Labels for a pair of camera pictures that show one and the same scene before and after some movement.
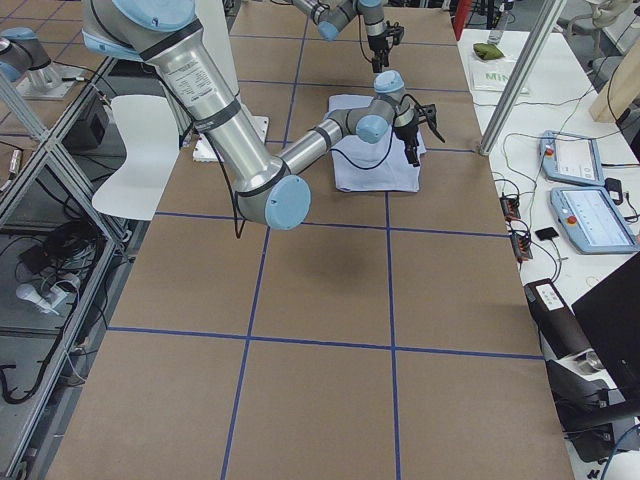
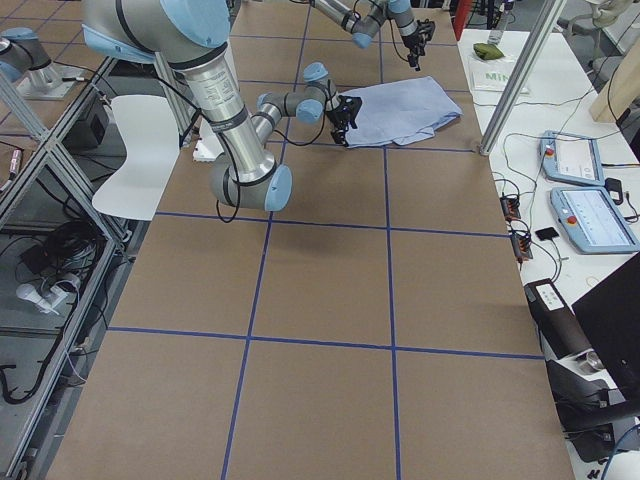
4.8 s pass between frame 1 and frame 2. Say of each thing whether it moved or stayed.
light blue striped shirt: moved
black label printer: stayed
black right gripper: moved
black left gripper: moved
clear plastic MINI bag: stayed
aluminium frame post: stayed
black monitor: stayed
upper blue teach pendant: stayed
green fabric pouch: stayed
